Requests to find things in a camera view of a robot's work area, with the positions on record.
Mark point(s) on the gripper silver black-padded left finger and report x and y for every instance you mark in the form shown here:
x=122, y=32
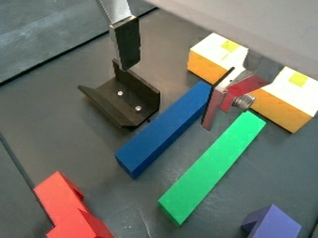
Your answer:
x=125, y=31

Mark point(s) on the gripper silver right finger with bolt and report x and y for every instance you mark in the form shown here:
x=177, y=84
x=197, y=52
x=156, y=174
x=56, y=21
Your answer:
x=217, y=96

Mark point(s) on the long green block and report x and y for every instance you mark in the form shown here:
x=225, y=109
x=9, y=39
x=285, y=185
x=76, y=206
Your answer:
x=200, y=179

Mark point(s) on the orange white block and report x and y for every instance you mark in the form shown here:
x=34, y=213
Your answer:
x=215, y=57
x=288, y=101

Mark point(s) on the long blue block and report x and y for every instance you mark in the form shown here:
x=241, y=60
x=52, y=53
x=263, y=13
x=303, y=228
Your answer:
x=145, y=147

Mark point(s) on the purple block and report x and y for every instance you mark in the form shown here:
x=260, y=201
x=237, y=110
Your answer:
x=269, y=222

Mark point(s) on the red stepped block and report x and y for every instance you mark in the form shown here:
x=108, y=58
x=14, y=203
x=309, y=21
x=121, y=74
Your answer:
x=74, y=221

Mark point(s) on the black angle bracket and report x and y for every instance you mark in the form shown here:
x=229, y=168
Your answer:
x=128, y=99

